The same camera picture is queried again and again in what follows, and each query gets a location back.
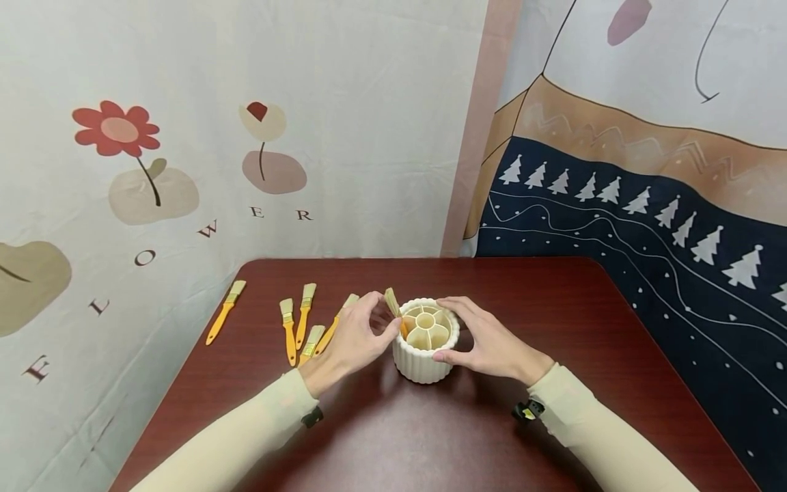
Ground person's right hand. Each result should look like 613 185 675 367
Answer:
432 296 555 387

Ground person's left hand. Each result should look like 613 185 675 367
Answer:
299 291 403 399

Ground yellow handled paint brush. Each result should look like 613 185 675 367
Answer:
205 279 247 346
297 325 327 368
384 287 409 340
294 283 318 351
279 298 298 368
313 293 361 357

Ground white ribbed divided holder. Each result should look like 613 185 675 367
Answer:
391 297 461 385

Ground person's right forearm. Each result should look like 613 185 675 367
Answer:
527 362 699 492

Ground person's left forearm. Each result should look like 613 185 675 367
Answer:
130 368 320 492

